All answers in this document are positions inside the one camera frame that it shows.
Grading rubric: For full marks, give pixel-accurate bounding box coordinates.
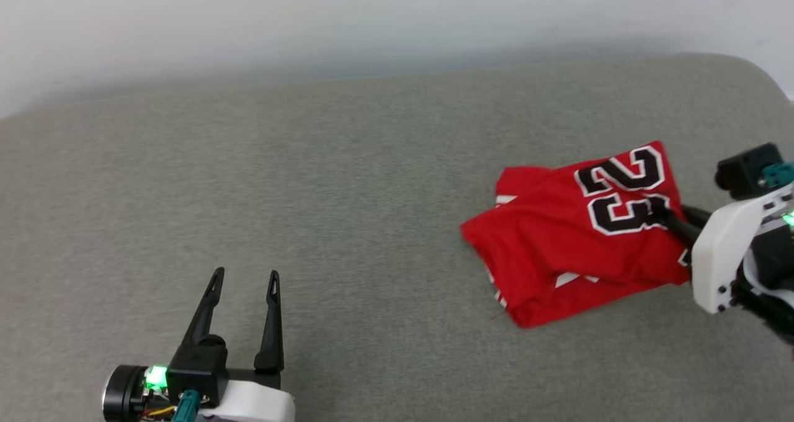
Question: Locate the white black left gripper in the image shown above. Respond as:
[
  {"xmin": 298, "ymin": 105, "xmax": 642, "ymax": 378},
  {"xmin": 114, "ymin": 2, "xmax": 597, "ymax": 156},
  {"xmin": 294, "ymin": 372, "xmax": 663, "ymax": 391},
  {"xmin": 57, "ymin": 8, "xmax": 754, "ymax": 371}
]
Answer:
[{"xmin": 101, "ymin": 267, "xmax": 297, "ymax": 422}]

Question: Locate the teal left camera cable connector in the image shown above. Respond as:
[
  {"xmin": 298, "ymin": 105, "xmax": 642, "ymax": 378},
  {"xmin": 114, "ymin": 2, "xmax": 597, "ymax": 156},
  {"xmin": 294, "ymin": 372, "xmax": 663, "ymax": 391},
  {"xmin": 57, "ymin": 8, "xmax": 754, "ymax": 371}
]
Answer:
[{"xmin": 170, "ymin": 390, "xmax": 202, "ymax": 422}]

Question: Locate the teal right camera cable connector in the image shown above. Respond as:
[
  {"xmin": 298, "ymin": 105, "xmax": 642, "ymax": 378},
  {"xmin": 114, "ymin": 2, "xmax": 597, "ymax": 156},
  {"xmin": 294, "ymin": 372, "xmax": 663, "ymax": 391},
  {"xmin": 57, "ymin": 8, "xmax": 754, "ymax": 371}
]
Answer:
[{"xmin": 761, "ymin": 161, "xmax": 794, "ymax": 188}]

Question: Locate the red basketball jersey white trim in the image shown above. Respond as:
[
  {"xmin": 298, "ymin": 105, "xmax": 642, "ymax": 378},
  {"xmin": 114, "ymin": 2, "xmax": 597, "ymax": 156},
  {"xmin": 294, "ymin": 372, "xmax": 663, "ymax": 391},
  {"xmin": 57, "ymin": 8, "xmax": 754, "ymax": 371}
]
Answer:
[{"xmin": 460, "ymin": 139, "xmax": 694, "ymax": 330}]

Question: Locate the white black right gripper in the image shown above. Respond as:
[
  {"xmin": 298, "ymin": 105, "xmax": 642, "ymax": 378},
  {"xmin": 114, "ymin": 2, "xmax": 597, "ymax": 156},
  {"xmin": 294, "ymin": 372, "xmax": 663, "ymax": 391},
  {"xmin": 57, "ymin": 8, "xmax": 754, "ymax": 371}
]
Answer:
[{"xmin": 650, "ymin": 185, "xmax": 794, "ymax": 348}]

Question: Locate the teal camera cable connector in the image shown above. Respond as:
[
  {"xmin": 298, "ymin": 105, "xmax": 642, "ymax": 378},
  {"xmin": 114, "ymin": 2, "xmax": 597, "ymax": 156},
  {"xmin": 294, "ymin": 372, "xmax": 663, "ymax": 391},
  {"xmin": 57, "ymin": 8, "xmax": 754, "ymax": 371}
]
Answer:
[
  {"xmin": 170, "ymin": 390, "xmax": 202, "ymax": 422},
  {"xmin": 761, "ymin": 161, "xmax": 794, "ymax": 188}
]

